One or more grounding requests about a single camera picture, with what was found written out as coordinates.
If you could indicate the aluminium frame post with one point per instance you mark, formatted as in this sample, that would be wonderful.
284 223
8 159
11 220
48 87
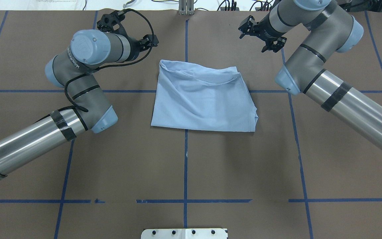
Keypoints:
186 7

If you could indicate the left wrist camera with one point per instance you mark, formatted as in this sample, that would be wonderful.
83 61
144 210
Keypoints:
111 23

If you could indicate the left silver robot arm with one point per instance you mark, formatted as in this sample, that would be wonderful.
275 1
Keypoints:
26 95

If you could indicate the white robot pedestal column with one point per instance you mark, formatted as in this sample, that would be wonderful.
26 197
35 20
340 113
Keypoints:
185 233

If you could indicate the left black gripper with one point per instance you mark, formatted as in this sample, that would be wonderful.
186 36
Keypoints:
135 48

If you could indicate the light blue t-shirt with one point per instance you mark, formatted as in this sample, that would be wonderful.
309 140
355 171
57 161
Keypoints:
191 96

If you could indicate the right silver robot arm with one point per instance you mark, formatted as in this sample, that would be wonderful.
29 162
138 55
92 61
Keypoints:
332 30

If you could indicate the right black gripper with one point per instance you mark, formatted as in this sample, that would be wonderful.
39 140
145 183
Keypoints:
264 32

